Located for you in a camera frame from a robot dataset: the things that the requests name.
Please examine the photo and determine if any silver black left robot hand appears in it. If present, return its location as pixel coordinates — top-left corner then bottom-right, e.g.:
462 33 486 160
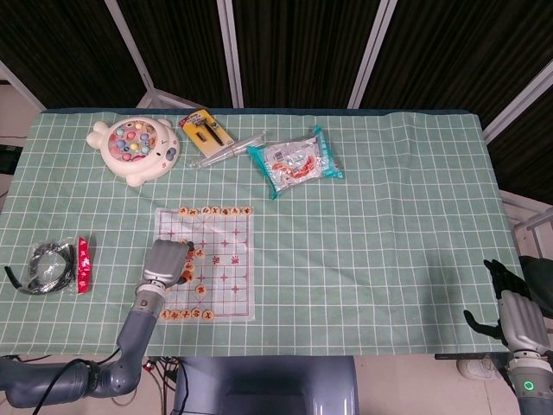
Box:
142 239 194 287

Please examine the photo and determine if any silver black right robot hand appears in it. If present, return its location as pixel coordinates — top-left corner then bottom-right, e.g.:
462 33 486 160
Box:
463 258 550 354

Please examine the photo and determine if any translucent chinese chess board sheet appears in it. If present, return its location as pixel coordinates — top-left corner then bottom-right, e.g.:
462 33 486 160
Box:
146 206 257 325

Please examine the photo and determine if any dark green fabric object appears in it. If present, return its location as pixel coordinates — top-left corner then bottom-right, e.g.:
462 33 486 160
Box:
518 254 553 321

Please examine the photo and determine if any white sneaker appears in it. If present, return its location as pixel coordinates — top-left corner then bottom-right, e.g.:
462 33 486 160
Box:
456 356 505 381

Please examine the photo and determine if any cream seal fishing toy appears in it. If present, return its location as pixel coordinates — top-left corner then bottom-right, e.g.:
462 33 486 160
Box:
85 117 181 188

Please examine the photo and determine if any clear plastic tube bag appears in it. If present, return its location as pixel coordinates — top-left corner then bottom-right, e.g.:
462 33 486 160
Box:
188 131 269 170

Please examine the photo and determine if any yellow razor blister pack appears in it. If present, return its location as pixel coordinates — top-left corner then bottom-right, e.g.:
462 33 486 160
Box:
179 110 236 157

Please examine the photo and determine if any blue grey robot torso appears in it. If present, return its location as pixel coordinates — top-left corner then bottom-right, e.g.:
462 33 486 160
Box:
172 354 359 415

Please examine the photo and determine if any teal silver snack bag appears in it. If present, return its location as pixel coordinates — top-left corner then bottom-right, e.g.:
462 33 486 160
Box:
245 124 346 201

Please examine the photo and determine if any green white checked tablecloth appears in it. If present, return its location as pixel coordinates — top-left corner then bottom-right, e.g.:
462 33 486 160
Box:
0 107 526 358

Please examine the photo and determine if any black floor device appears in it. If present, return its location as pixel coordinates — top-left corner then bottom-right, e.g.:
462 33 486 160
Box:
0 144 23 175

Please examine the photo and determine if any white partition foot frame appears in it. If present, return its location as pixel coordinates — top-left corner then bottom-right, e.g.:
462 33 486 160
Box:
500 189 553 260

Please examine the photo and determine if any black coiled cable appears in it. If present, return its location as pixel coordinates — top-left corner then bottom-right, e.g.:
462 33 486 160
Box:
3 235 95 297

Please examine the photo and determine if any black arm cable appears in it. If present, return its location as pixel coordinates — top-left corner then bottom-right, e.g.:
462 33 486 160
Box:
32 348 122 412

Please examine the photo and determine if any white partition frame post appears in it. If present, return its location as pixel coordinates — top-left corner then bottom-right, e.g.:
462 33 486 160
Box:
0 58 47 113
103 0 208 109
217 0 245 109
481 58 553 144
347 0 397 109

